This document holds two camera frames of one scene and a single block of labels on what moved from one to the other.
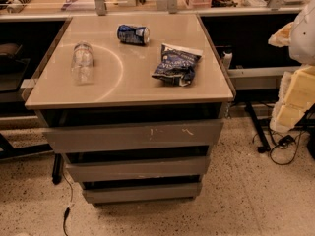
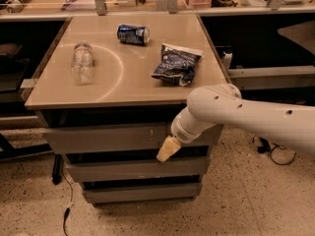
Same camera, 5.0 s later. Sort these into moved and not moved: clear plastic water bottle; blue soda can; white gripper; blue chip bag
Moved: white gripper
Not moved: blue chip bag; clear plastic water bottle; blue soda can
